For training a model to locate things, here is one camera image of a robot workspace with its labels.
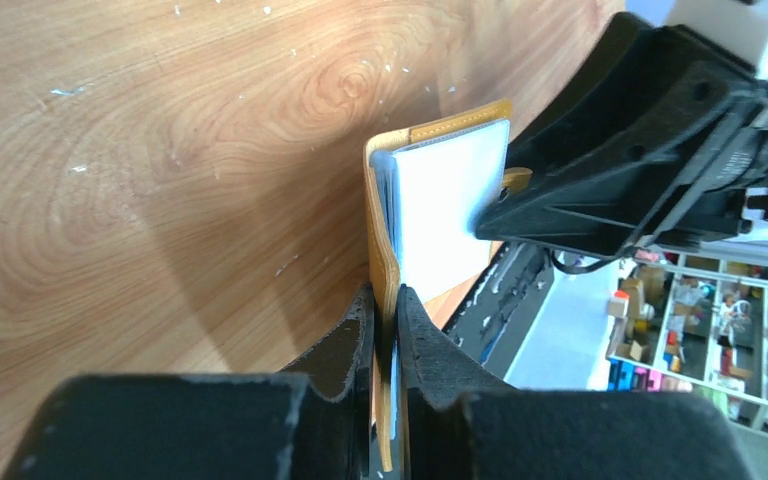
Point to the yellow leather card holder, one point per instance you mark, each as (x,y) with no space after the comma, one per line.
(425,186)

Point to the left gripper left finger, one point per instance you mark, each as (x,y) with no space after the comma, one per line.
(309,420)

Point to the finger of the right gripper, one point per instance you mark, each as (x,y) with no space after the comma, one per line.
(635,116)
(602,225)

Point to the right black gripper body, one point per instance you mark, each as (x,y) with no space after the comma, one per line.
(755,166)

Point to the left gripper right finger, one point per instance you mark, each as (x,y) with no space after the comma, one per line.
(459,421)

